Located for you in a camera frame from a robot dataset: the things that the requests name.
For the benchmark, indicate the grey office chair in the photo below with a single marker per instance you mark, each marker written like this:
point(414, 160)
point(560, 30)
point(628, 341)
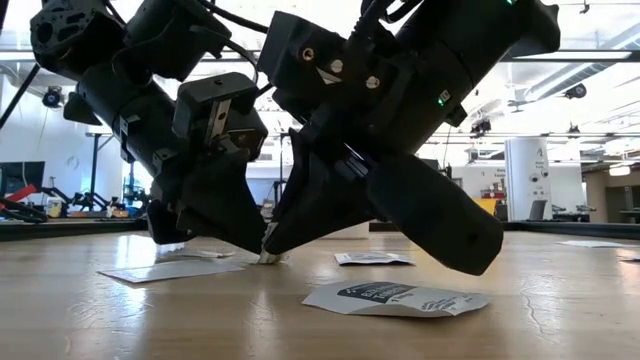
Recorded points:
point(537, 210)

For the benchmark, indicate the red robot part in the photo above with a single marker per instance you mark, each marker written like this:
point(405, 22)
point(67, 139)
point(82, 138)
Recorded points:
point(22, 192)

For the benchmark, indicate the white square column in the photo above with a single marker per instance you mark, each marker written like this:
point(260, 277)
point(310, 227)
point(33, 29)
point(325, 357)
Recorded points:
point(525, 175)

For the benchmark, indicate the yellow slotted plastic basket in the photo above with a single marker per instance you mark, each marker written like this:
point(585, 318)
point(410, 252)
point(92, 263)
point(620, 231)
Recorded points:
point(484, 206)

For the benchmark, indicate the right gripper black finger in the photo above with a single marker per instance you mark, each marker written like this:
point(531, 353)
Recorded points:
point(315, 200)

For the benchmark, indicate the narrow plain white packet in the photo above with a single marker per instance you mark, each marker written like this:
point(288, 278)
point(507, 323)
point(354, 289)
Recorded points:
point(270, 256)

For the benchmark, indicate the silver ventilation duct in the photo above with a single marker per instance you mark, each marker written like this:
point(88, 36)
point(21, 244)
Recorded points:
point(575, 77)

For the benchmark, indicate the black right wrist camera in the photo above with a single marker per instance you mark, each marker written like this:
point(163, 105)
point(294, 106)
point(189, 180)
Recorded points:
point(300, 60)

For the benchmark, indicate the black neighbouring rig frame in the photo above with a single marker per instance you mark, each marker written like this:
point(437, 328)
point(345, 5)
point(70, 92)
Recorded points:
point(95, 165)

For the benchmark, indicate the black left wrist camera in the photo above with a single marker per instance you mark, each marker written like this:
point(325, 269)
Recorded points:
point(215, 92)

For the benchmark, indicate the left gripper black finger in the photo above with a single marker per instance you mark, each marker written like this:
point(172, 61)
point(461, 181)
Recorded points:
point(220, 210)
point(165, 225)

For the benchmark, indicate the black ceiling-hung camera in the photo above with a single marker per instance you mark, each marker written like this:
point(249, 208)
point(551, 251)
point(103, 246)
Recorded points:
point(576, 91)
point(481, 126)
point(52, 96)

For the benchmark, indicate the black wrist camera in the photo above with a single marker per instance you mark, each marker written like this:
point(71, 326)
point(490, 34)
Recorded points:
point(300, 60)
point(215, 92)

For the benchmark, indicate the small plain white packet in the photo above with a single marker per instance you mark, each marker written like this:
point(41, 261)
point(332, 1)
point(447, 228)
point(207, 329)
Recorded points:
point(210, 254)

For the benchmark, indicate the neighbouring station black robot arm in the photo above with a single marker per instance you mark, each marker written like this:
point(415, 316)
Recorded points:
point(80, 200)

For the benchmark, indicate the black aluminium table frame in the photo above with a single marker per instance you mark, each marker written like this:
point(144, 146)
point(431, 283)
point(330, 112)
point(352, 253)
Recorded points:
point(50, 227)

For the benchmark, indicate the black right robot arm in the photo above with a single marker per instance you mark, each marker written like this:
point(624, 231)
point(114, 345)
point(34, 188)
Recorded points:
point(500, 35)

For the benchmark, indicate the white antiseptic towelette packet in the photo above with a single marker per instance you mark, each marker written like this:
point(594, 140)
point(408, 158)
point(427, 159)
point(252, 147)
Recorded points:
point(372, 258)
point(631, 258)
point(400, 300)

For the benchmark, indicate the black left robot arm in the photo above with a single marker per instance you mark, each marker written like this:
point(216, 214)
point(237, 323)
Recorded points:
point(75, 35)

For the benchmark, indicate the plain white gauze packet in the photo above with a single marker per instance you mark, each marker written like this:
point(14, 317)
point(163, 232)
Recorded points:
point(170, 271)
point(590, 244)

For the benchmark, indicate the dark wall screen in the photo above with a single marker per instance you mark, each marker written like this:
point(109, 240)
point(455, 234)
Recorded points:
point(22, 175)

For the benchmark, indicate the white plastic bin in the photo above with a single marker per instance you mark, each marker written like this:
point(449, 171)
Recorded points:
point(350, 232)

